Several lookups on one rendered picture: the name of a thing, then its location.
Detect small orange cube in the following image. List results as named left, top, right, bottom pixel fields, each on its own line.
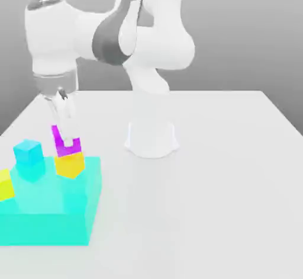
left=54, top=152, right=86, bottom=179

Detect small cyan cube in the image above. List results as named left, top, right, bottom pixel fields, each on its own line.
left=12, top=139, right=43, bottom=168

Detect small magenta cube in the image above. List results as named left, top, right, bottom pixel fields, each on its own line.
left=51, top=124, right=82, bottom=158

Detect large turquoise box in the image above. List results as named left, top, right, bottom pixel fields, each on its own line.
left=0, top=156, right=103, bottom=247

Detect small yellow cube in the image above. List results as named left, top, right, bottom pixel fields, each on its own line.
left=0, top=168, right=16, bottom=202

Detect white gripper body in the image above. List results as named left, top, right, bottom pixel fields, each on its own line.
left=50, top=91, right=80, bottom=140

